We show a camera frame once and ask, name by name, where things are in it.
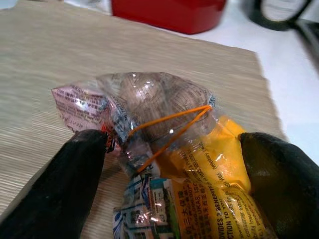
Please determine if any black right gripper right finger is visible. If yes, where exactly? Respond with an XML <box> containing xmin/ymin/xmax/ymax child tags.
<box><xmin>238</xmin><ymin>131</ymin><xmax>319</xmax><ymax>239</ymax></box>

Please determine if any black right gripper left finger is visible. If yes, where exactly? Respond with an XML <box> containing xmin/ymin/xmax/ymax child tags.
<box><xmin>0</xmin><ymin>128</ymin><xmax>108</xmax><ymax>239</ymax></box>

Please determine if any clear printed plastic food bag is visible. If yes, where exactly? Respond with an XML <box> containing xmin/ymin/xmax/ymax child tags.
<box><xmin>51</xmin><ymin>71</ymin><xmax>277</xmax><ymax>239</ymax></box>

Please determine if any orange rubber band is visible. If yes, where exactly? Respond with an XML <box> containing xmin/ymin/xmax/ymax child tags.
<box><xmin>128</xmin><ymin>104</ymin><xmax>212</xmax><ymax>174</ymax></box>

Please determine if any beige woven place mat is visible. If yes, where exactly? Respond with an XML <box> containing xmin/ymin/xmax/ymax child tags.
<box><xmin>0</xmin><ymin>0</ymin><xmax>290</xmax><ymax>217</ymax></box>

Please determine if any red container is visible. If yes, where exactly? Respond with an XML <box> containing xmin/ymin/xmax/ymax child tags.
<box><xmin>111</xmin><ymin>0</ymin><xmax>227</xmax><ymax>35</ymax></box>

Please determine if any black round ring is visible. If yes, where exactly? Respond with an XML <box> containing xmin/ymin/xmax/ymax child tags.
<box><xmin>240</xmin><ymin>0</ymin><xmax>314</xmax><ymax>32</ymax></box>

